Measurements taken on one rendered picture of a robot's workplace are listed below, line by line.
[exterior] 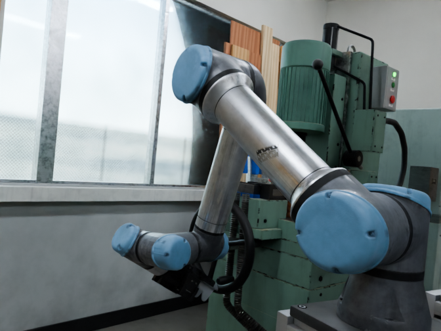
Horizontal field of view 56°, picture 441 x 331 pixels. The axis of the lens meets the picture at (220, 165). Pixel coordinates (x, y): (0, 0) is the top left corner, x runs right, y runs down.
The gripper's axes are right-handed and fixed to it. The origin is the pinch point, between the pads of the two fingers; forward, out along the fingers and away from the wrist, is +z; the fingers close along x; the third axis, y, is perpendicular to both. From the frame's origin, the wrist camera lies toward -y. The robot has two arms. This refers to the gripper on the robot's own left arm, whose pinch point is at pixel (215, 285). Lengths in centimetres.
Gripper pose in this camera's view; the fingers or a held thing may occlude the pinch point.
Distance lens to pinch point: 123.4
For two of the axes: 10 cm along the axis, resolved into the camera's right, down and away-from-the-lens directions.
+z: 5.9, 5.6, 5.8
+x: 6.7, 0.7, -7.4
